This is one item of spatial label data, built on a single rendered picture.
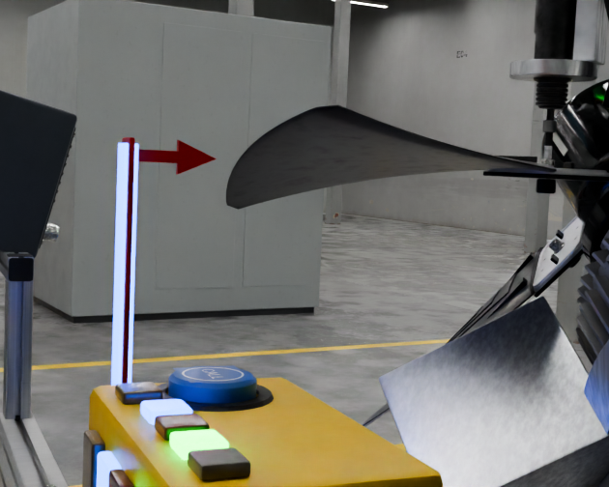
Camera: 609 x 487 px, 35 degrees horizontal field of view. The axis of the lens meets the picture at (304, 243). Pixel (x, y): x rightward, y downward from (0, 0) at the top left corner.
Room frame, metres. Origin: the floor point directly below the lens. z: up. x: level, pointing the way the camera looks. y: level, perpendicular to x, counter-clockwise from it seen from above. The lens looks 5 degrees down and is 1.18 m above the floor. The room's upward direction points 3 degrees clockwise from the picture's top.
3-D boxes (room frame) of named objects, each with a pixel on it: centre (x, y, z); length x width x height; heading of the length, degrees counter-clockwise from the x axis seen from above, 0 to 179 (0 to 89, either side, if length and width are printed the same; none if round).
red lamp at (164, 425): (0.37, 0.04, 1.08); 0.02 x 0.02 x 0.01; 23
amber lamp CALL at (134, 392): (0.42, 0.07, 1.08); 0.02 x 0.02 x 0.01; 23
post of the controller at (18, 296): (1.16, 0.34, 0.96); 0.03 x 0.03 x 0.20; 23
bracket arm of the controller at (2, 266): (1.25, 0.38, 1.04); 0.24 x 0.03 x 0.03; 23
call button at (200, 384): (0.44, 0.04, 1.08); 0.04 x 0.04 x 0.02
